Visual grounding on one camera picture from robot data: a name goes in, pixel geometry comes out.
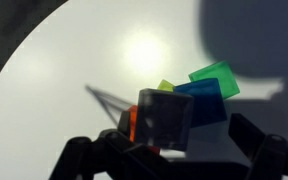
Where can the green cube block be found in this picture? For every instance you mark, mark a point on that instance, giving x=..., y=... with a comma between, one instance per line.
x=222, y=72

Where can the gray cube block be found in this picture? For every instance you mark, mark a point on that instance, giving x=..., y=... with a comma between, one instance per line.
x=163, y=119

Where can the blue cube block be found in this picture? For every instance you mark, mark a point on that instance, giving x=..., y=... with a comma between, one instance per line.
x=208, y=102

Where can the orange cube block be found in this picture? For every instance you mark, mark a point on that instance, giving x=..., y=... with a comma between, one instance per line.
x=132, y=122

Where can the round white table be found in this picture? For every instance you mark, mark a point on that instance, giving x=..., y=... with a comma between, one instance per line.
x=87, y=61

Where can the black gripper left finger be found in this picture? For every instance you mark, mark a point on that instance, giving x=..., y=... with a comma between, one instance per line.
x=112, y=152

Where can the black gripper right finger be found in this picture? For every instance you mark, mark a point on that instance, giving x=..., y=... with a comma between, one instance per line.
x=268, y=153

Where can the yellow-green cube block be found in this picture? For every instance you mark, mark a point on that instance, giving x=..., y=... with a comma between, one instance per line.
x=165, y=86

